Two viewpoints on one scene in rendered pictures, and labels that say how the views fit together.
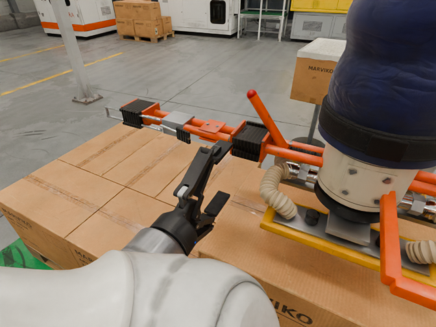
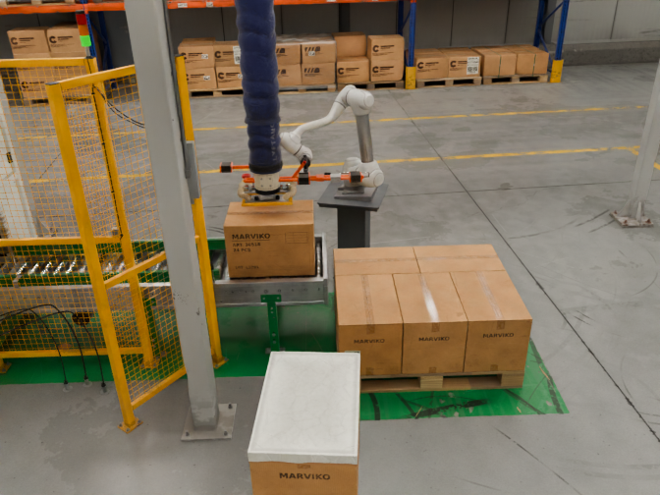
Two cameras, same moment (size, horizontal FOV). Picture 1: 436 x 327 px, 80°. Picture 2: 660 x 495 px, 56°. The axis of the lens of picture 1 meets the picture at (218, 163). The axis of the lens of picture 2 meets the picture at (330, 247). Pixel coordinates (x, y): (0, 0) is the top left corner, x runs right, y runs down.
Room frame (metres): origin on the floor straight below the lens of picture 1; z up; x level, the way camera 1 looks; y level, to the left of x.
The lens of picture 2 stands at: (4.08, -1.80, 2.74)
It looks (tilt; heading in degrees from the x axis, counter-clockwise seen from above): 28 degrees down; 152
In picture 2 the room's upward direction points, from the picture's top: 1 degrees counter-clockwise
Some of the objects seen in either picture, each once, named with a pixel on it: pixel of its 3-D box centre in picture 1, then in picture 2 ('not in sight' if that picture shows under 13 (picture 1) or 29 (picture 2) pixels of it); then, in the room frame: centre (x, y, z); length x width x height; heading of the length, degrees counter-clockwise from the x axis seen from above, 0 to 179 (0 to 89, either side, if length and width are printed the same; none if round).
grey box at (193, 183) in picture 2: not in sight; (177, 170); (1.08, -1.06, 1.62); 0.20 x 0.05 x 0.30; 63
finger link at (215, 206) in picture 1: (217, 202); not in sight; (0.40, 0.00, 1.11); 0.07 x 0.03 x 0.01; 153
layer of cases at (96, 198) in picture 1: (143, 200); (421, 304); (1.19, 0.48, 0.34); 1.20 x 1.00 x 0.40; 63
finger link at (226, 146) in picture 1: (218, 151); not in sight; (0.40, 0.00, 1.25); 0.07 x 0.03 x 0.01; 153
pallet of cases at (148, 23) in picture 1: (145, 20); not in sight; (8.13, 2.03, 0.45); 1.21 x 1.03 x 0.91; 67
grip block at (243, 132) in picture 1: (252, 140); (303, 178); (0.54, -0.08, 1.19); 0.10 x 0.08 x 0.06; 154
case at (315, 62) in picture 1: (326, 70); (310, 434); (2.33, -0.96, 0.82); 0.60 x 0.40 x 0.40; 148
